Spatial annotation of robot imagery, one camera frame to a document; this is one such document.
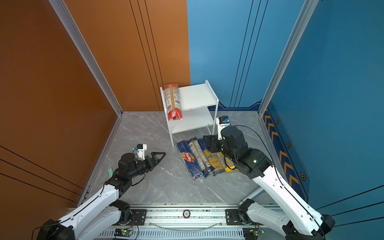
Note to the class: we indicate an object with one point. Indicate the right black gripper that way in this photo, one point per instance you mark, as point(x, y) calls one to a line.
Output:
point(211, 143)

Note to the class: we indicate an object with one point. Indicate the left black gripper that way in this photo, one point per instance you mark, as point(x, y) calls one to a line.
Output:
point(147, 160)

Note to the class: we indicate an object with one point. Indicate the blue Barilla spaghetti bag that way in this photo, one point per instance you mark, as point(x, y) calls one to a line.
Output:
point(189, 159)

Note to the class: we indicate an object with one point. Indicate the red spaghetti bag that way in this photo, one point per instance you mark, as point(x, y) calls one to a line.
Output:
point(173, 102)

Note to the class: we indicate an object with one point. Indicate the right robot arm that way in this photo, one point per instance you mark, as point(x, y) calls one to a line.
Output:
point(299, 221)

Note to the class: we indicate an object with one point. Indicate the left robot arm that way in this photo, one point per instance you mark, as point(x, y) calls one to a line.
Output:
point(104, 208)

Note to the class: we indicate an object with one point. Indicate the white two-tier shelf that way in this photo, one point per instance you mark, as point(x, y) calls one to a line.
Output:
point(199, 107)

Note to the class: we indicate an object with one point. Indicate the blue yellow spaghetti bag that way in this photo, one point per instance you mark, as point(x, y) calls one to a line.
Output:
point(213, 159)

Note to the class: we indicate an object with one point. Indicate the clear white-label spaghetti bag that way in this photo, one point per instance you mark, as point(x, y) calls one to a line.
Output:
point(200, 156)

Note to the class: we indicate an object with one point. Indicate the green connector block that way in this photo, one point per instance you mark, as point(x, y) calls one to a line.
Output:
point(110, 172)

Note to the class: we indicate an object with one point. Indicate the left circuit board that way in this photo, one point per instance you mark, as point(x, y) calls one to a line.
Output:
point(123, 233)

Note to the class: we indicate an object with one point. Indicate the circuit board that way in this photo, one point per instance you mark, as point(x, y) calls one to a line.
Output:
point(252, 234)
point(123, 233)

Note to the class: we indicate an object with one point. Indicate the right circuit board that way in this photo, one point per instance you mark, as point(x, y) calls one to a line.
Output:
point(252, 234)

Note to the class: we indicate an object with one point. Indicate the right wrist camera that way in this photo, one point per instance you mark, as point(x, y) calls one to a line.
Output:
point(222, 122)

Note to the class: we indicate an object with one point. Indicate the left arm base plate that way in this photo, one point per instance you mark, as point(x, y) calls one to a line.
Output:
point(136, 217)

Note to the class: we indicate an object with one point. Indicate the round rail knob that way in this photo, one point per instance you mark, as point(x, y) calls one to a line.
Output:
point(186, 214)

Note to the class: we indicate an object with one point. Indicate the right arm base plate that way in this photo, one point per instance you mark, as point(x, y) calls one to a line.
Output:
point(235, 218)

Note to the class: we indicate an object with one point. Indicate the aluminium front rail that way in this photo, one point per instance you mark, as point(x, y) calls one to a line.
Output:
point(166, 222)

